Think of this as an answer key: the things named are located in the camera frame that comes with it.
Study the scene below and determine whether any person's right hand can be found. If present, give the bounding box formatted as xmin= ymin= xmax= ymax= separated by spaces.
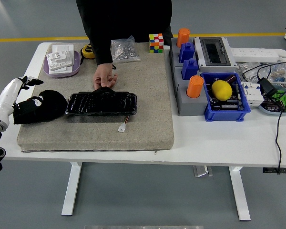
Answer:
xmin=92 ymin=63 xmax=118 ymax=91

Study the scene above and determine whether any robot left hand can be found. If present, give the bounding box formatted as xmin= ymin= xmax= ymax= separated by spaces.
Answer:
xmin=0 ymin=75 xmax=44 ymax=120

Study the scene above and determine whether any black glossy panel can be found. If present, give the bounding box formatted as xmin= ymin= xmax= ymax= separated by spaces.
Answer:
xmin=65 ymin=86 xmax=138 ymax=117

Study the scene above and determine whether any black rag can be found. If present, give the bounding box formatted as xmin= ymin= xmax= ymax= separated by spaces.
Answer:
xmin=13 ymin=90 xmax=68 ymax=125

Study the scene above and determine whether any black desk controller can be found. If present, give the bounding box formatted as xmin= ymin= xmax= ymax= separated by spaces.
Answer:
xmin=263 ymin=167 xmax=286 ymax=175

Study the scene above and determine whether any yellow tape measure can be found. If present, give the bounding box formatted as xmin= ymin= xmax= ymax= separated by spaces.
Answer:
xmin=80 ymin=43 xmax=96 ymax=65

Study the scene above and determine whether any purple tray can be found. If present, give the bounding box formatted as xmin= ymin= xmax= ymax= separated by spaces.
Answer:
xmin=42 ymin=50 xmax=82 ymax=78

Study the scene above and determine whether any clear bag of nuts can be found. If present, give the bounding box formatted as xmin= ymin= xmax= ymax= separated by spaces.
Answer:
xmin=110 ymin=35 xmax=142 ymax=64

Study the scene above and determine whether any white socket module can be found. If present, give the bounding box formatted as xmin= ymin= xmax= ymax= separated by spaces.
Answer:
xmin=46 ymin=51 xmax=74 ymax=72

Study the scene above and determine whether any grey-brown mat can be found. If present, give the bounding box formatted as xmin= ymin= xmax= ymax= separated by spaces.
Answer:
xmin=16 ymin=42 xmax=175 ymax=153

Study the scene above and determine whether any colourful puzzle cube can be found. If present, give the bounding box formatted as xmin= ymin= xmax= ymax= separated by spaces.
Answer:
xmin=148 ymin=33 xmax=164 ymax=54

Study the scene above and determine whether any person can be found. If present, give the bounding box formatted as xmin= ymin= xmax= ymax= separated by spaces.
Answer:
xmin=75 ymin=0 xmax=174 ymax=66

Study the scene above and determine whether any grey block holder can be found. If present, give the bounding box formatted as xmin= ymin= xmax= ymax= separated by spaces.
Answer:
xmin=173 ymin=66 xmax=209 ymax=117
xmin=169 ymin=37 xmax=200 ymax=70

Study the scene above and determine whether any blue plastic block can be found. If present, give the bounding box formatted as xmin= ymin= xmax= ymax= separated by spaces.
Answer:
xmin=182 ymin=58 xmax=199 ymax=81
xmin=179 ymin=42 xmax=195 ymax=64

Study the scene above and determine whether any orange plastic cylinder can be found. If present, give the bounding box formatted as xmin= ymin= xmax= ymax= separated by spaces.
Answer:
xmin=186 ymin=75 xmax=204 ymax=99
xmin=176 ymin=28 xmax=191 ymax=48

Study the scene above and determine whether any grey electrical distribution box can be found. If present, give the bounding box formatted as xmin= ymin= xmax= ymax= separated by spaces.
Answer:
xmin=193 ymin=36 xmax=238 ymax=73

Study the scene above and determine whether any white table leg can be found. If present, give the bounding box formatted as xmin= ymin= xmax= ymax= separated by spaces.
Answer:
xmin=228 ymin=166 xmax=251 ymax=221
xmin=61 ymin=161 xmax=83 ymax=217

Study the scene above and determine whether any yellow lemon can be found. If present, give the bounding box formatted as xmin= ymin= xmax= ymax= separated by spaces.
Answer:
xmin=211 ymin=80 xmax=234 ymax=101

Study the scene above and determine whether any brown cylindrical capacitor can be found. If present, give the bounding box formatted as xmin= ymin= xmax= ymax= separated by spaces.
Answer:
xmin=223 ymin=74 xmax=237 ymax=84

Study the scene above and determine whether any blue plastic bin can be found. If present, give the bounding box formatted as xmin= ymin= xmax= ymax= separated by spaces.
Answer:
xmin=200 ymin=72 xmax=251 ymax=123

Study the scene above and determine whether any dark circuit board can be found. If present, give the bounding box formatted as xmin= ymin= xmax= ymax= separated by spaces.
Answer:
xmin=262 ymin=96 xmax=286 ymax=113
xmin=209 ymin=95 xmax=244 ymax=112

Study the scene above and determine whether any clear bag of washers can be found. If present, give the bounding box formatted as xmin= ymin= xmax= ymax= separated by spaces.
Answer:
xmin=235 ymin=62 xmax=260 ymax=82

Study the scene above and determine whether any white circuit breaker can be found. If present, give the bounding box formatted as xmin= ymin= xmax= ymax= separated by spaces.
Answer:
xmin=240 ymin=81 xmax=265 ymax=108

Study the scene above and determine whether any white power strip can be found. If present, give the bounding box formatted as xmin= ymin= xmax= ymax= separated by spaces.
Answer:
xmin=230 ymin=47 xmax=280 ymax=63

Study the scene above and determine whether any black power adapter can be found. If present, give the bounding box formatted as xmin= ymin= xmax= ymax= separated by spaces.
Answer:
xmin=257 ymin=78 xmax=279 ymax=97

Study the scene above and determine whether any clear bag of blue parts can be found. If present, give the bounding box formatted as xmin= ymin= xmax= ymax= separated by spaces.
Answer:
xmin=269 ymin=63 xmax=286 ymax=83

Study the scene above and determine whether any green terminal block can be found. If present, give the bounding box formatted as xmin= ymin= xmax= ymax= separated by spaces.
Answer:
xmin=273 ymin=90 xmax=286 ymax=113

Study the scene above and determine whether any flat white switch plate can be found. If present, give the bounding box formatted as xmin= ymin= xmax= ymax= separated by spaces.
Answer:
xmin=51 ymin=43 xmax=75 ymax=58

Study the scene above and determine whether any white connector with wires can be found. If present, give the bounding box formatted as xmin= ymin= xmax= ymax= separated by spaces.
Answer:
xmin=118 ymin=116 xmax=131 ymax=133

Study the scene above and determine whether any silver metal bracket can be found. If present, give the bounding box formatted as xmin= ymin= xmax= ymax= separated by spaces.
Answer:
xmin=193 ymin=165 xmax=213 ymax=177

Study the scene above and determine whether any thin black cord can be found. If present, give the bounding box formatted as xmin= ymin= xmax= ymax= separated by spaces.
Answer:
xmin=242 ymin=62 xmax=286 ymax=175

